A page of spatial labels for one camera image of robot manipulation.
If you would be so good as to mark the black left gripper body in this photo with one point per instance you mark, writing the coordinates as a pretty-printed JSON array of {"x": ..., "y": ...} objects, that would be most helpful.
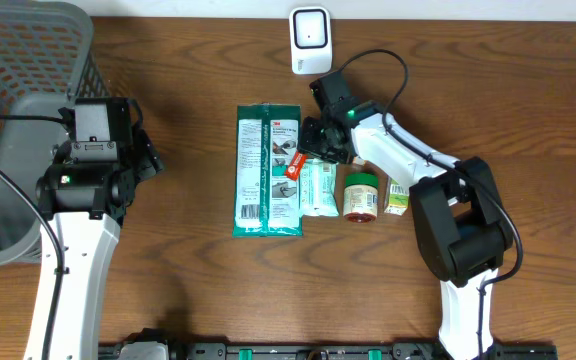
[{"x": 142, "y": 163}]

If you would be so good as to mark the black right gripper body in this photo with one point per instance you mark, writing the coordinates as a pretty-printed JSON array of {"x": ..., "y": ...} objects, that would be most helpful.
[{"x": 317, "y": 138}]

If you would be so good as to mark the small orange box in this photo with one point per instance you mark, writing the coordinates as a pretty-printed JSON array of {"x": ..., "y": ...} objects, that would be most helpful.
[{"x": 358, "y": 161}]

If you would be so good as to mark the mint green wipes pack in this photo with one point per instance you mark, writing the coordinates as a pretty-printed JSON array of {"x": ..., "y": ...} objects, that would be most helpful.
[{"x": 317, "y": 188}]

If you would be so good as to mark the white jar green lid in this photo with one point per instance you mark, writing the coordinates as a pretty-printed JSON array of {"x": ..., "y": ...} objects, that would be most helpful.
[{"x": 360, "y": 198}]

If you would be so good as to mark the green yellow juice carton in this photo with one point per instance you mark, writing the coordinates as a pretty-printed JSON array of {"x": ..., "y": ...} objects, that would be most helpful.
[{"x": 397, "y": 198}]

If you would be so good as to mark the green 3M package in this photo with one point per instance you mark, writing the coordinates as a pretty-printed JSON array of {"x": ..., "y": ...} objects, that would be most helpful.
[{"x": 266, "y": 201}]

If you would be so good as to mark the red sachet packet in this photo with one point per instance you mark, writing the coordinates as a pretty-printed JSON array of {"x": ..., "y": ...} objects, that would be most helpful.
[{"x": 295, "y": 166}]

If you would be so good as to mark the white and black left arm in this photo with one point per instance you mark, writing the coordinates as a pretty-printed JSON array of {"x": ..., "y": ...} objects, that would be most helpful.
[{"x": 82, "y": 204}]

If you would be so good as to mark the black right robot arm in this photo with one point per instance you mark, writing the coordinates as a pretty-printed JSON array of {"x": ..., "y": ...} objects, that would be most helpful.
[{"x": 461, "y": 227}]

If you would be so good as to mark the white barcode scanner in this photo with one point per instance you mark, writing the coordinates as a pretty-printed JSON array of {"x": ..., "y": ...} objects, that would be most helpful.
[{"x": 311, "y": 40}]

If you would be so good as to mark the dark grey plastic mesh basket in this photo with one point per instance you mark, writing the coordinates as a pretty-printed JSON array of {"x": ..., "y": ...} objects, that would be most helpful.
[{"x": 46, "y": 63}]

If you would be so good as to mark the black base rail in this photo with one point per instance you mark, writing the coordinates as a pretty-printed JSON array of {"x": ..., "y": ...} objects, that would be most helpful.
[{"x": 219, "y": 351}]

